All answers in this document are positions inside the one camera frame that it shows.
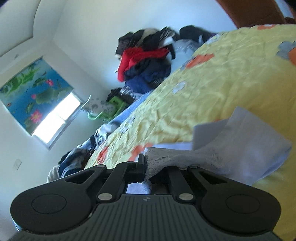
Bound light purple long-sleeve top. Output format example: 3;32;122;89
125;106;293;195

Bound dark folded clothes stack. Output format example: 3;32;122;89
58;148;93;178

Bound dark navy clothes pile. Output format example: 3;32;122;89
124;58;171;94

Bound black clothes behind bed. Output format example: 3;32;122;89
179;25;217;44

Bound black clothes atop pile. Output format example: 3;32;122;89
115;27;180;56

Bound white crumpled plastic bag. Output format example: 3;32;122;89
90;123;118;150

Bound blue bed sheet edge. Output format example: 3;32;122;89
108;91;153;126

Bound blue lotus roller blind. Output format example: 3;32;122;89
1;58;73;135

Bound green plastic stool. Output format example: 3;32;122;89
87;96;128;123

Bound yellow floral bed quilt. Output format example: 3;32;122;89
84;23;296;241

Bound red jacket on pile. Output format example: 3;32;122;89
117;47;169;82

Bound brown wooden door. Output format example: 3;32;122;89
217;0;295;28

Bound window with metal frame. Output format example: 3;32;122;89
33;92;82;150

